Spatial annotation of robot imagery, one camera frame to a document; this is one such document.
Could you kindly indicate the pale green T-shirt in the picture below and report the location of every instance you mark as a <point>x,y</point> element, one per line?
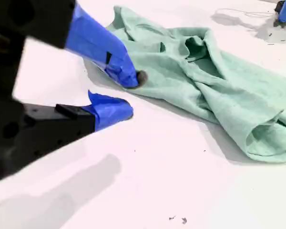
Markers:
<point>171,71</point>

